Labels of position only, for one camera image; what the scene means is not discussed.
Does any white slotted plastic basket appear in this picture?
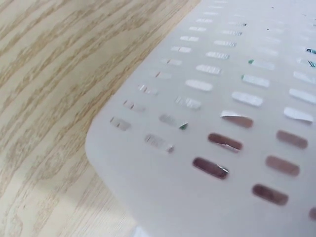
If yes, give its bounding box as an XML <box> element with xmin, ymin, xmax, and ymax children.
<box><xmin>84</xmin><ymin>0</ymin><xmax>316</xmax><ymax>237</ymax></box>

